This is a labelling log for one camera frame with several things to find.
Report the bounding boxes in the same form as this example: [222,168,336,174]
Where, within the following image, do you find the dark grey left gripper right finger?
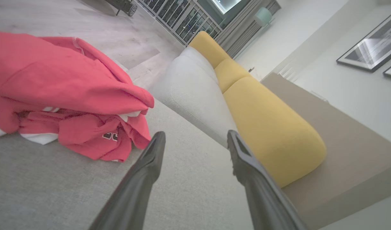
[227,130,308,230]

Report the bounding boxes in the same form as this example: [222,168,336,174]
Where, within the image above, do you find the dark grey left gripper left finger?
[88,131,166,230]

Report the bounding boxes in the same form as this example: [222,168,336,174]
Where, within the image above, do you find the red basketball shorts white stripes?
[18,109,152,162]

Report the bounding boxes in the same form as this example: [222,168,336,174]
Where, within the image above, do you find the red basketball jersey number 23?
[0,31,155,136]

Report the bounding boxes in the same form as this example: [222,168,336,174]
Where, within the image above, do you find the long yellow sofa back cushion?
[223,76,327,188]

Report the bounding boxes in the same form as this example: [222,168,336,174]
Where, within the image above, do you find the large grey sofa chaise cushion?
[0,99,255,230]

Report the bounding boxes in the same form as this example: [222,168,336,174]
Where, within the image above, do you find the beige upholstered panel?
[261,73,391,230]

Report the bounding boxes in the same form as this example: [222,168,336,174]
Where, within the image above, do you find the grey sofa seat cushion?
[150,46,239,149]

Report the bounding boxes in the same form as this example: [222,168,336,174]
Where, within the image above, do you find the grey pleated curtain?
[215,0,280,59]

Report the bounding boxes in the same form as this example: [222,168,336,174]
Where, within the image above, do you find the white framed glass cabinet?
[136,0,223,47]

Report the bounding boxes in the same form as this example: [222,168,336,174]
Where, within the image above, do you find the pale teal lamp shade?
[254,7,273,27]

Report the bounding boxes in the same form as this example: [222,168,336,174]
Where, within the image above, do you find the large black framed picture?
[336,13,391,73]

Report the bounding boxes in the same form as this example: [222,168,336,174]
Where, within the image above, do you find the bright window pane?
[211,0,244,15]

